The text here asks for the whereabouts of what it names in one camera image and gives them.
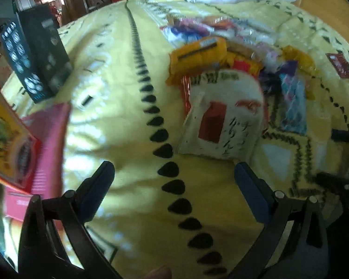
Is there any black product box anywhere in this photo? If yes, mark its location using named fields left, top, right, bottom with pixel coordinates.
left=0, top=3, right=73, bottom=103

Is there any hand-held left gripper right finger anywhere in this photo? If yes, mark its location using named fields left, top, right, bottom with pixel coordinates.
left=234, top=161, right=329, bottom=279

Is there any blue pink snack packet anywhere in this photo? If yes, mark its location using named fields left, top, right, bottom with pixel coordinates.
left=279, top=73, right=307, bottom=136

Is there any person's left hand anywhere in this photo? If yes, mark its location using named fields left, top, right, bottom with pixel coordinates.
left=142, top=264, right=173, bottom=279

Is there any red orange gift box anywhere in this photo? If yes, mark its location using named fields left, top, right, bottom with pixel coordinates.
left=0, top=73, right=43, bottom=195

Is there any peach snack packet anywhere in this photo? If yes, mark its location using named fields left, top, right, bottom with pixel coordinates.
left=204, top=16, right=236, bottom=31

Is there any purple snack packet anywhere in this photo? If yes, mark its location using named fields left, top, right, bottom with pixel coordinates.
left=260, top=61, right=297, bottom=93

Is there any orange snack packet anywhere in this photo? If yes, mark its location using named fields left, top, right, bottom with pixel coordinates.
left=167, top=36, right=229, bottom=86

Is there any pink flat box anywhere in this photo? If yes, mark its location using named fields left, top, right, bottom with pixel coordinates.
left=4, top=103, right=72, bottom=230

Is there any yellow patterned blanket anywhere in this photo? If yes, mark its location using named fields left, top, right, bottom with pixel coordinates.
left=0, top=0, right=349, bottom=279

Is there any red snack packet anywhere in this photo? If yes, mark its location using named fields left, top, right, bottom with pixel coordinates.
left=326, top=53, right=349, bottom=79

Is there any clear white snack packet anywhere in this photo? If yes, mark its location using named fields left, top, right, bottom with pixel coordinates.
left=235, top=20, right=277, bottom=44

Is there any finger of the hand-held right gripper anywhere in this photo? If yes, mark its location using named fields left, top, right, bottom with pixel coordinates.
left=316, top=172, right=349, bottom=211
left=331, top=128, right=349, bottom=146

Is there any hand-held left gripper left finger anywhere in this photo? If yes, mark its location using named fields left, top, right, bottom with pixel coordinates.
left=17, top=160, right=117, bottom=279

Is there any amber snack packet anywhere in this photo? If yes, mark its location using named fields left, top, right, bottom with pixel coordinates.
left=282, top=46, right=317, bottom=99

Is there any white red snack bag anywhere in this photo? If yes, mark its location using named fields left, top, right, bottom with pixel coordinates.
left=177, top=56, right=268, bottom=162

